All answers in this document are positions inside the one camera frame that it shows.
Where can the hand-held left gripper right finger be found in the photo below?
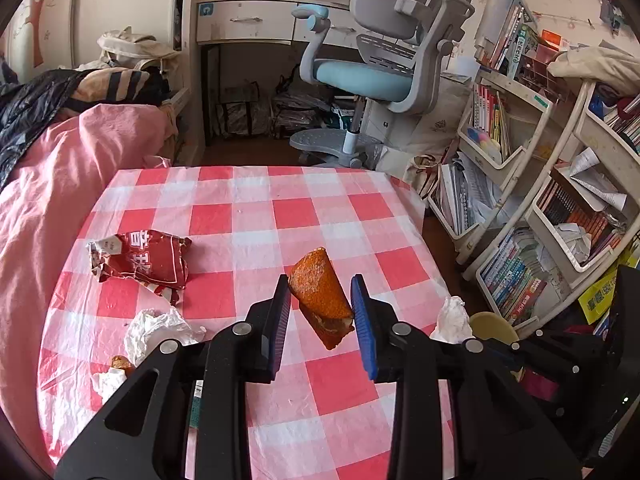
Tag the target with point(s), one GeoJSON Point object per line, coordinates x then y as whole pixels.
{"type": "Point", "coordinates": [362, 330]}

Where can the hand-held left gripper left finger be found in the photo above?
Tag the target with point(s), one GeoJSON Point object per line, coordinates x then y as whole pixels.
{"type": "Point", "coordinates": [280, 330]}

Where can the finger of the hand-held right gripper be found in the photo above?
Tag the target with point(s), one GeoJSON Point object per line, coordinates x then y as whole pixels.
{"type": "Point", "coordinates": [545, 347]}

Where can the pale yellow round bin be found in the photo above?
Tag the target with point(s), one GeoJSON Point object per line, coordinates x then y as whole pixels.
{"type": "Point", "coordinates": [492, 327]}

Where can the large orange peel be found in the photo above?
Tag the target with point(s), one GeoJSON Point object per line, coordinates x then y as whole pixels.
{"type": "Point", "coordinates": [315, 285]}

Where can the white tissue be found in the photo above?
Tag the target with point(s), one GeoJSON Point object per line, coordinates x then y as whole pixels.
{"type": "Point", "coordinates": [155, 330]}
{"type": "Point", "coordinates": [452, 320]}
{"type": "Point", "coordinates": [107, 382]}

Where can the red snack bag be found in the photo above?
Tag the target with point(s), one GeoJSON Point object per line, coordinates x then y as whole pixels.
{"type": "Point", "coordinates": [145, 260]}

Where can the small orange peel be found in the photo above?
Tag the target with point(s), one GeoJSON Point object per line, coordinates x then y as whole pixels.
{"type": "Point", "coordinates": [121, 362]}

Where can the magenta bag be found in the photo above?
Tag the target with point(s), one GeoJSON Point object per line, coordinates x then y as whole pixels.
{"type": "Point", "coordinates": [537, 385]}

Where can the yellow book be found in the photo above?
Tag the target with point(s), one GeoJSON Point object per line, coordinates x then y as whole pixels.
{"type": "Point", "coordinates": [600, 295]}

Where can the row of colourful books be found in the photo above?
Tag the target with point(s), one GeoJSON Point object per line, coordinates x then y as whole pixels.
{"type": "Point", "coordinates": [520, 280]}

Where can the white shelf cart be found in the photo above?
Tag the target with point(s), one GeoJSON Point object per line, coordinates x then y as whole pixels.
{"type": "Point", "coordinates": [550, 237]}
{"type": "Point", "coordinates": [530, 120]}

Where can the crumpled white paper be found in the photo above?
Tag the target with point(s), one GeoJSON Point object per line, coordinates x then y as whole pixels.
{"type": "Point", "coordinates": [572, 240]}

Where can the red white checkered tablecloth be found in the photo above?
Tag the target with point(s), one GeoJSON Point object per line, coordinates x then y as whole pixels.
{"type": "Point", "coordinates": [240, 220]}

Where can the row of dark books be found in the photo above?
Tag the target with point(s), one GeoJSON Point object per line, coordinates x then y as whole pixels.
{"type": "Point", "coordinates": [565, 210]}

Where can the folded white paper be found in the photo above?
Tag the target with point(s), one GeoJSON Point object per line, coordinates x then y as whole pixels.
{"type": "Point", "coordinates": [590, 170]}

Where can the pastel rainbow pouch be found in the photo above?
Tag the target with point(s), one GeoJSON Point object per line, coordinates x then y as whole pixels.
{"type": "Point", "coordinates": [482, 142]}

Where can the pile of plastic bags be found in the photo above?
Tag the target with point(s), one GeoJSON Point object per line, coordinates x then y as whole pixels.
{"type": "Point", "coordinates": [300, 115]}

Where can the transparent storage bag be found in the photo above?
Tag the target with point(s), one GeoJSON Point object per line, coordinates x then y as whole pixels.
{"type": "Point", "coordinates": [240, 115]}

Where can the white tote bag tree print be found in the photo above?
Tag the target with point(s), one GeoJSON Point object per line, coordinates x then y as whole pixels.
{"type": "Point", "coordinates": [440, 125]}

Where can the pile of mixed books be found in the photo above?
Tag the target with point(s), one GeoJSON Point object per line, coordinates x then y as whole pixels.
{"type": "Point", "coordinates": [625, 125]}

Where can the row of thin red books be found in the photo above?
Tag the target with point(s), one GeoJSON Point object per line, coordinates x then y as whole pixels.
{"type": "Point", "coordinates": [487, 115]}

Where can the grey office chair blue seat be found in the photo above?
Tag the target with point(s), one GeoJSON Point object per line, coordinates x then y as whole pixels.
{"type": "Point", "coordinates": [360, 72]}

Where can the pink blanket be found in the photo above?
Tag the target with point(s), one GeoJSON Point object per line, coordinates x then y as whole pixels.
{"type": "Point", "coordinates": [60, 185]}

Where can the black cloth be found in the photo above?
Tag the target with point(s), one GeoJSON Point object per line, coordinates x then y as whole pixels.
{"type": "Point", "coordinates": [152, 90]}

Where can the pink transparent drawer organiser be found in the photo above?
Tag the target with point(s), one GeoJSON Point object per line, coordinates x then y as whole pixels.
{"type": "Point", "coordinates": [540, 70]}

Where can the cream cloth bundle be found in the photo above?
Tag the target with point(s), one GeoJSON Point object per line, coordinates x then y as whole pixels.
{"type": "Point", "coordinates": [600, 65]}

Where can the beige dark striped cloth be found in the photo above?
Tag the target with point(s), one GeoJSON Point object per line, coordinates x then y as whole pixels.
{"type": "Point", "coordinates": [100, 82]}

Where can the white desk with drawers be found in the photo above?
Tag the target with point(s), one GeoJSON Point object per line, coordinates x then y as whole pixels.
{"type": "Point", "coordinates": [240, 20]}

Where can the beige backpack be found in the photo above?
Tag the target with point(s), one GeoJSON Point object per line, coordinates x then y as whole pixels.
{"type": "Point", "coordinates": [130, 47]}

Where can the upright books on shelf cart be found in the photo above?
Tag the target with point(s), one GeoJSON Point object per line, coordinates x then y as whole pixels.
{"type": "Point", "coordinates": [505, 30]}

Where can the black shiny jacket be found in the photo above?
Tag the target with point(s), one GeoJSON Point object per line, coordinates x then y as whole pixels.
{"type": "Point", "coordinates": [30, 105]}

